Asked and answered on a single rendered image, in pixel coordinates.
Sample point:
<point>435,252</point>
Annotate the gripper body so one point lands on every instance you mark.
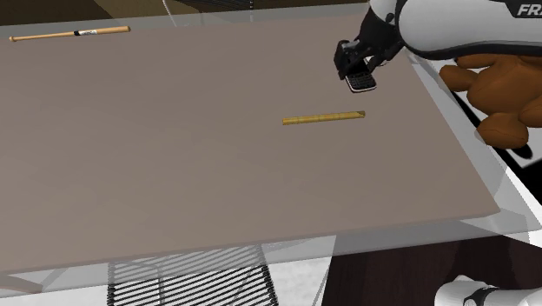
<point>378,37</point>

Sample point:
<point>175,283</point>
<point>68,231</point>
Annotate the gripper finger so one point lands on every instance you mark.
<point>346,57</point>
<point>375,63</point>

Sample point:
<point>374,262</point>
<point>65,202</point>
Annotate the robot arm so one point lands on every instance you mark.
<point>465,25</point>

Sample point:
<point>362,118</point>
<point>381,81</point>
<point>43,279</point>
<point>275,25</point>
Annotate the black keypad phone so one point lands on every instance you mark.
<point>362,82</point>

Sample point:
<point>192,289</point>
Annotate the yellow wooden ruler stick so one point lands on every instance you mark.
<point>321,118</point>

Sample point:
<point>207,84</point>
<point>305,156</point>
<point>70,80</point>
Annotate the brown teddy bear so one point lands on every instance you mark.
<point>504,93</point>

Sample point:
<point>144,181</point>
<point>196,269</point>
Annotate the wooden baseball bat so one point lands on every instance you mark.
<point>63,34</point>

